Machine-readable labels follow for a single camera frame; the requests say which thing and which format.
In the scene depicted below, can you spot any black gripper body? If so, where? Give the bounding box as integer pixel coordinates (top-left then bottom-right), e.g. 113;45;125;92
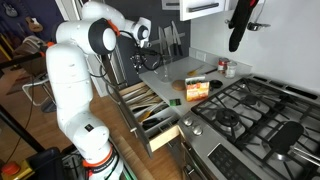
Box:
130;48;149;70

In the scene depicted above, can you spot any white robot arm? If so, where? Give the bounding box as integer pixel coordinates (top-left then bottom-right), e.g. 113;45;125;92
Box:
46;1;151;180

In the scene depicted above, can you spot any open wooden cutlery drawer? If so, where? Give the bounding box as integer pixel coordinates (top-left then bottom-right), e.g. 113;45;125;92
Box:
113;82;180;157

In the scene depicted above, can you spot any white upper cupboard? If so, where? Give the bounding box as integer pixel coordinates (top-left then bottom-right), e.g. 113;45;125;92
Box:
161;0;238;21

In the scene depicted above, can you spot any clear glass measuring jug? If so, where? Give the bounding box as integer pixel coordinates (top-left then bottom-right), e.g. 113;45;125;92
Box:
156;55;173;83

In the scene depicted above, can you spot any magnetic knife strip with knives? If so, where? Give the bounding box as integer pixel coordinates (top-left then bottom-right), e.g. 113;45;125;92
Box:
151;21;184;56

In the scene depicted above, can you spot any round cork trivet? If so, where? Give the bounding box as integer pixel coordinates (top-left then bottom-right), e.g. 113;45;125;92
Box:
172;80;185;91

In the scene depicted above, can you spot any green tea bag packet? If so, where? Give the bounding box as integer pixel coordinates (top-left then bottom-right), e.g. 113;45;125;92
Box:
169;99;182;106

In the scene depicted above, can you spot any yellow smiley spatula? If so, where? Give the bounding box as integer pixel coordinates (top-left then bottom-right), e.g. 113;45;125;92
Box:
187;65;203;76

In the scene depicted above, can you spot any orange juice carton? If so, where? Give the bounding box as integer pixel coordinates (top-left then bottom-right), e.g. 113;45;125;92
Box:
185;76;210;102

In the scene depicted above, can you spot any small black round lid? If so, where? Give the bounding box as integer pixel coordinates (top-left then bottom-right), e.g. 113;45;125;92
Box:
209;80;223;88

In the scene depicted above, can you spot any red labelled tin can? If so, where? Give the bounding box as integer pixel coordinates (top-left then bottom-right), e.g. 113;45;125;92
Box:
217;58;229;74

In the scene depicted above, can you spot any glass jar with label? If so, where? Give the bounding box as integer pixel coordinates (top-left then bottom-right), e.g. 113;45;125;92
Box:
225;61;237;78

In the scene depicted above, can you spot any white bar stool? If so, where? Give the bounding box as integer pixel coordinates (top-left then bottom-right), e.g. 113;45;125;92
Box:
22;73;56;113

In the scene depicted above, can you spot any black oven mitt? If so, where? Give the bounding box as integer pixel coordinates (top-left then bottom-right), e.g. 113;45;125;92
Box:
228;0;259;52

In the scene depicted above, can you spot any stainless gas stove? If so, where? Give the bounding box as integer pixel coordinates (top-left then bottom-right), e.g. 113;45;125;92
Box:
178;76;320;180

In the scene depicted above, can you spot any red emergency stop button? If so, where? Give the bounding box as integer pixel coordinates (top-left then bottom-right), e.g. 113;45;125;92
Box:
1;161;21;176

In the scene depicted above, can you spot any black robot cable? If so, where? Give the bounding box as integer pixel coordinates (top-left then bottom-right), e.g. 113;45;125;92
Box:
99;29;164;88

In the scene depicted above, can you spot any white wall outlet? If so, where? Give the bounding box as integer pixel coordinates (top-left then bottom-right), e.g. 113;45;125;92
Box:
196;51;206;61

